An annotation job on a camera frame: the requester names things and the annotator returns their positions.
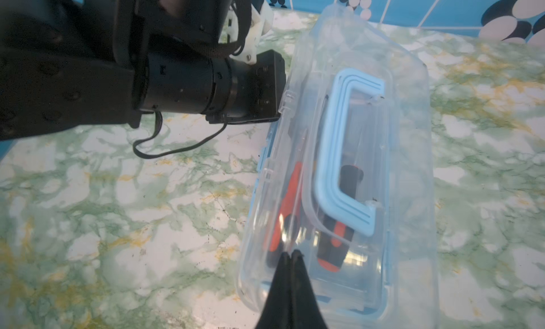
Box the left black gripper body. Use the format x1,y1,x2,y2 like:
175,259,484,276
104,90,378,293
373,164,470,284
140,50,286,125

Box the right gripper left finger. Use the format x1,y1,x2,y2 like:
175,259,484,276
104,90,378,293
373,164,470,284
256,252,292,329

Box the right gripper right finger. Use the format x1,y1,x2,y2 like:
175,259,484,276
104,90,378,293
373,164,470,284
291,250,327,329

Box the orange black screwdriver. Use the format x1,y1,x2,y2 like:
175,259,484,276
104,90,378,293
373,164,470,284
316,164,365,274

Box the small orange screwdriver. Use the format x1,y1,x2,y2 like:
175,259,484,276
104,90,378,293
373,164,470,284
265,128,309,268

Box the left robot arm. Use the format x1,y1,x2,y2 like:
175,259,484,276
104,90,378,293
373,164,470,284
1,0,286,141

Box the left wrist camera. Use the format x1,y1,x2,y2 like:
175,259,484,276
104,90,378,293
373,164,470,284
224,0,273,65

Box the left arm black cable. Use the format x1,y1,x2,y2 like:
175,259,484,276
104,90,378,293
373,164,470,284
131,111,229,160

